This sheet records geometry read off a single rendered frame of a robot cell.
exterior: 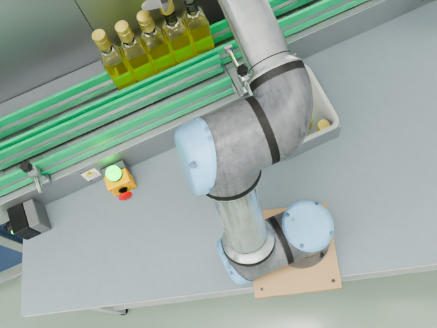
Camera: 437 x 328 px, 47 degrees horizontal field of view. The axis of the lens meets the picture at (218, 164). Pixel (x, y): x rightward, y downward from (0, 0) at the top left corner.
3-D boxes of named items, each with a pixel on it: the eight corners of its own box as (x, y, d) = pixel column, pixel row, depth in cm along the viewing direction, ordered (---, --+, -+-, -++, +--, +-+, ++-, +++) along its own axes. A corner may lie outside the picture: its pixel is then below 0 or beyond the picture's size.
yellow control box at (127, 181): (130, 168, 151) (122, 159, 144) (138, 189, 148) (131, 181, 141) (108, 177, 151) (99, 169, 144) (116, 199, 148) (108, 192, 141)
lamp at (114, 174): (119, 164, 143) (116, 161, 140) (125, 178, 142) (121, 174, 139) (105, 171, 143) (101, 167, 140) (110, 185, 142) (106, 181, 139)
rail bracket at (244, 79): (235, 59, 143) (230, 34, 131) (259, 107, 137) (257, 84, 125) (225, 63, 143) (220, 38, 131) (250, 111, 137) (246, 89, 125)
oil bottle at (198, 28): (211, 47, 146) (199, -1, 126) (218, 62, 144) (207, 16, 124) (194, 54, 146) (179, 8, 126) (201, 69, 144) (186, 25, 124)
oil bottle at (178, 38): (194, 56, 146) (179, 10, 126) (201, 71, 144) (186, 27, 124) (175, 64, 146) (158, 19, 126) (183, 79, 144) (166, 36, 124)
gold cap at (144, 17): (151, 18, 123) (147, 6, 119) (157, 28, 122) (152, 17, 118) (138, 24, 123) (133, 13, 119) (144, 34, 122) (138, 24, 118)
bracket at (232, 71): (240, 76, 149) (238, 64, 142) (253, 102, 146) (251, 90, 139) (229, 81, 149) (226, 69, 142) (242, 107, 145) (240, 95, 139)
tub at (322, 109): (305, 75, 153) (305, 60, 145) (339, 136, 145) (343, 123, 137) (252, 98, 153) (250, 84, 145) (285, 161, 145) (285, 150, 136)
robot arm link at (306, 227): (337, 246, 122) (347, 237, 109) (286, 268, 121) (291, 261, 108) (315, 201, 125) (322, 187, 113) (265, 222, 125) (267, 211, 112)
